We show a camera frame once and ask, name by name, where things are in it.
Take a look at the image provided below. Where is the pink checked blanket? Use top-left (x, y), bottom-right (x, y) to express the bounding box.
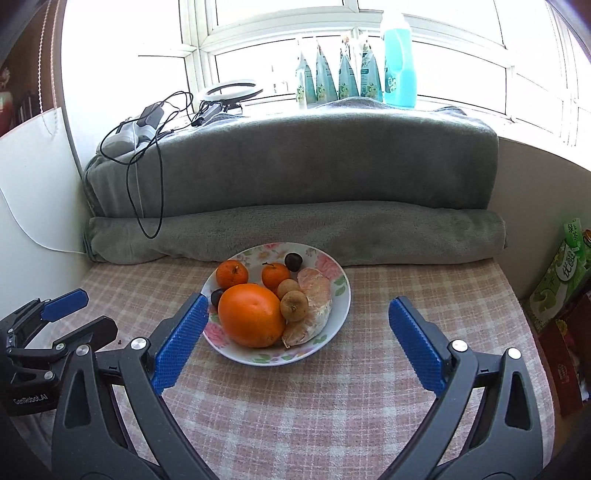
top-left (28, 254), bottom-right (557, 480)

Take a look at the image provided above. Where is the white window frame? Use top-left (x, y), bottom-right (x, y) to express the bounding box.
top-left (175, 0), bottom-right (591, 148)

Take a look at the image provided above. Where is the white bead chain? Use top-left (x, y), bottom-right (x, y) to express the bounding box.
top-left (39, 0), bottom-right (64, 139)

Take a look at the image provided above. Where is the white board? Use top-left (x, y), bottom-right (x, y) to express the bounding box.
top-left (0, 105), bottom-right (88, 324)

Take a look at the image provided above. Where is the small mandarin with stem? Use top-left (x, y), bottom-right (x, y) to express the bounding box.
top-left (261, 262), bottom-right (292, 296)

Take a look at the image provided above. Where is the black cable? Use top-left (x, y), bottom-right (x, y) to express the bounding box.
top-left (99, 91), bottom-right (204, 239)

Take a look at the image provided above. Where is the thin white wire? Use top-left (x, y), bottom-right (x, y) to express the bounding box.
top-left (0, 187), bottom-right (86, 254)

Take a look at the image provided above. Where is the dark grey blanket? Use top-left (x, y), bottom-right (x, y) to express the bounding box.
top-left (83, 98), bottom-right (500, 220)

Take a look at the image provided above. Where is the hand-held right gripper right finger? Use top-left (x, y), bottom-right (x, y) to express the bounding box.
top-left (385, 296), bottom-right (544, 480)

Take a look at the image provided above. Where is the red cardboard box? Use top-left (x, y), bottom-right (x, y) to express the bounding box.
top-left (538, 295), bottom-right (591, 418)

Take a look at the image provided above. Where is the large orange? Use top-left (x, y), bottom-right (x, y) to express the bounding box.
top-left (218, 283), bottom-right (287, 348)

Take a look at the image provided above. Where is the green tissue pack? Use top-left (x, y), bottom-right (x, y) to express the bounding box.
top-left (529, 220), bottom-right (591, 334)

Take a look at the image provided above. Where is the light grey rolled blanket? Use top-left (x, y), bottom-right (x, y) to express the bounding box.
top-left (83, 199), bottom-right (507, 267)

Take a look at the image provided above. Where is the brown wooden shelf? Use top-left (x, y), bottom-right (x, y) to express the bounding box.
top-left (0, 0), bottom-right (63, 139)

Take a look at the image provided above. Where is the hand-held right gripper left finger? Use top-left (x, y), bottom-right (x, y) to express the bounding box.
top-left (52, 292), bottom-right (218, 480)

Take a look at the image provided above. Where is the floral white plate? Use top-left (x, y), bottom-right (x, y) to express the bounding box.
top-left (201, 242), bottom-right (352, 366)

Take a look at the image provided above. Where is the white ring light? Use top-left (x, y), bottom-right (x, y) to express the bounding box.
top-left (191, 78), bottom-right (265, 129)

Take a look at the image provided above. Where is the dark power adapter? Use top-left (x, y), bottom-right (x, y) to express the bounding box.
top-left (139, 105), bottom-right (165, 128)

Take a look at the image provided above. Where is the peeled pomelo segment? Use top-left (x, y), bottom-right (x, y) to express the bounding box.
top-left (281, 268), bottom-right (333, 349)

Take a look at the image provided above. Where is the white power strip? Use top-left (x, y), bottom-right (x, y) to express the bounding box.
top-left (100, 121), bottom-right (160, 161)

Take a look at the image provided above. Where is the blue detergent bottle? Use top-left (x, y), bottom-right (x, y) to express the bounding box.
top-left (379, 7), bottom-right (419, 108)

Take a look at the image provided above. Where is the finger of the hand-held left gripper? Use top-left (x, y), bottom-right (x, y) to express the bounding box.
top-left (7, 316), bottom-right (118, 384)
top-left (0, 288), bottom-right (89, 344)

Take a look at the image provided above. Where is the green floral refill pouch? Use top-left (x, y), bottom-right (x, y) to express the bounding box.
top-left (338, 44), bottom-right (361, 100)
top-left (358, 39), bottom-right (384, 103)
top-left (295, 48), bottom-right (319, 110)
top-left (315, 41), bottom-right (341, 105)

